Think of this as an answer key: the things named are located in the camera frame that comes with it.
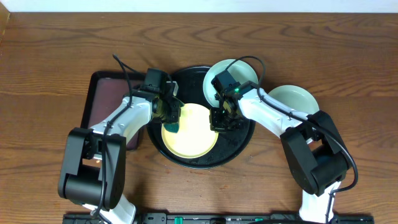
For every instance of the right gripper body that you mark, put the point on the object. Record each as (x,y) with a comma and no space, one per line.
(219,121)

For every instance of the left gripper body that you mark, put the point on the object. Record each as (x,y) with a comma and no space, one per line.
(173,112)

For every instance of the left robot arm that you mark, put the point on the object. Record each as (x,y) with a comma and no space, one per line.
(94,162)

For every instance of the green sponge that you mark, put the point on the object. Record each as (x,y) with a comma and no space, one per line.
(171,127)

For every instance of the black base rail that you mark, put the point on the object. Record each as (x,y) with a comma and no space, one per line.
(162,218)

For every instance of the light blue plate top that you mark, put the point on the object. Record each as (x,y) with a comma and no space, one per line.
(240,71)

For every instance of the light blue plate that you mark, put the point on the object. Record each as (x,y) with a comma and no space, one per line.
(296,98)
(240,71)

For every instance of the round black tray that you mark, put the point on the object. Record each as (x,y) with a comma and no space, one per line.
(228,145)

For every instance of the rectangular black tray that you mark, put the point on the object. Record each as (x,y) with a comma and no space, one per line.
(105,94)

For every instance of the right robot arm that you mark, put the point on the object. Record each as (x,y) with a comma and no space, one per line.
(317,157)

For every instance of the yellow plate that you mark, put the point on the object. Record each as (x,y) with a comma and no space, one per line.
(194,137)

